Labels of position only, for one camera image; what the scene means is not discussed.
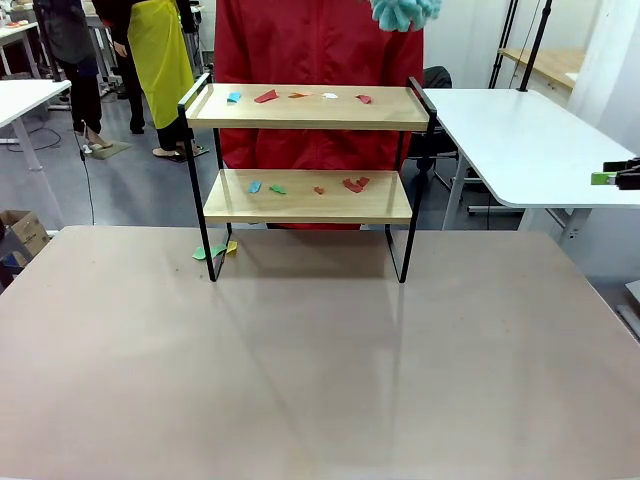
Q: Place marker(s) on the grey floor mat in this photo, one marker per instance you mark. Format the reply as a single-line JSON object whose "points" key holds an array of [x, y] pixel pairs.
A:
{"points": [[112, 150]]}

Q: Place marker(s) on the black office chair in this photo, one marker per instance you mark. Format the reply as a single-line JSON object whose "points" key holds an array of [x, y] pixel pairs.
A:
{"points": [[437, 77]]}

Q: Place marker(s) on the person in grey jacket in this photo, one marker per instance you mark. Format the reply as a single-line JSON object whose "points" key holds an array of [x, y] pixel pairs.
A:
{"points": [[75, 30]]}

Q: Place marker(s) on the brown cardboard box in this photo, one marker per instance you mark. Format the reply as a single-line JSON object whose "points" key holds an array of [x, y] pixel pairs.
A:
{"points": [[27, 232]]}

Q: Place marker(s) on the yellow paper scrap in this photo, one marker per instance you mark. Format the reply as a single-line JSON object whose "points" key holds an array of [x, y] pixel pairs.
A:
{"points": [[231, 247]]}

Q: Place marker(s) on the teal microfibre duster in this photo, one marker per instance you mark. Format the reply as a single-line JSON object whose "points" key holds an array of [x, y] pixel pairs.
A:
{"points": [[400, 12]]}

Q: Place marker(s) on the wooden background table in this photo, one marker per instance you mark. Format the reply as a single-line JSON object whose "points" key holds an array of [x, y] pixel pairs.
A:
{"points": [[550, 62]]}

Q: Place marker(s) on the black stand pole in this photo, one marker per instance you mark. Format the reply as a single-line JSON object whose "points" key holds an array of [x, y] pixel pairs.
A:
{"points": [[535, 47], [504, 45], [50, 50]]}

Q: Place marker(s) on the person in red jacket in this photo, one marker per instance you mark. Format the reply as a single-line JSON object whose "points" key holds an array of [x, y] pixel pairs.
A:
{"points": [[320, 45]]}

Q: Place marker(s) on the orange paper scrap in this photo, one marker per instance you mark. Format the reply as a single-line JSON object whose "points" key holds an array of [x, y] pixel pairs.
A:
{"points": [[300, 94]]}

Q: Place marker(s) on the wooden two-tier shelf black frame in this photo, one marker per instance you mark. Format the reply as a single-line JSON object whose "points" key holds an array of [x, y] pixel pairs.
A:
{"points": [[310, 205]]}

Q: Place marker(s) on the white background desk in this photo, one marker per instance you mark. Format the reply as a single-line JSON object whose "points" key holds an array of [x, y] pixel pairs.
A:
{"points": [[17, 35]]}

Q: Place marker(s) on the blue paper scrap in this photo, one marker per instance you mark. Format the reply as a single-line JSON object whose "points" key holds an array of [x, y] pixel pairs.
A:
{"points": [[255, 187], [233, 97]]}

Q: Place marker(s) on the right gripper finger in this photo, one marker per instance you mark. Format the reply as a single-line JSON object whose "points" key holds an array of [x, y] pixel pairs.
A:
{"points": [[602, 179], [622, 166]]}

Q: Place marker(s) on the large white table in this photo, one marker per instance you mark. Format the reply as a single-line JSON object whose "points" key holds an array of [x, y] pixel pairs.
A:
{"points": [[525, 140]]}

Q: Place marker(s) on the person in yellow apron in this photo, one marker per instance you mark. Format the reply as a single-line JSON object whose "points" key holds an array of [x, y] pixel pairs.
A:
{"points": [[160, 60]]}

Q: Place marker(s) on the jagged red paper scrap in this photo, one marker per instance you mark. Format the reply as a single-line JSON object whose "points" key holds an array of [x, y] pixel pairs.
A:
{"points": [[354, 185]]}

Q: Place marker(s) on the small white table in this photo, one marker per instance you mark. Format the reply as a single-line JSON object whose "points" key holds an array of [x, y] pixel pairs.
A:
{"points": [[25, 97]]}

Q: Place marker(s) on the white paper scrap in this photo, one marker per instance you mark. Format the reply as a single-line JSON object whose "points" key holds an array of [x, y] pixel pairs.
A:
{"points": [[330, 95]]}

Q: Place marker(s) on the large red paper scrap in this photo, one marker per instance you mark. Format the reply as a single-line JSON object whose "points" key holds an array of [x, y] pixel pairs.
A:
{"points": [[266, 96]]}

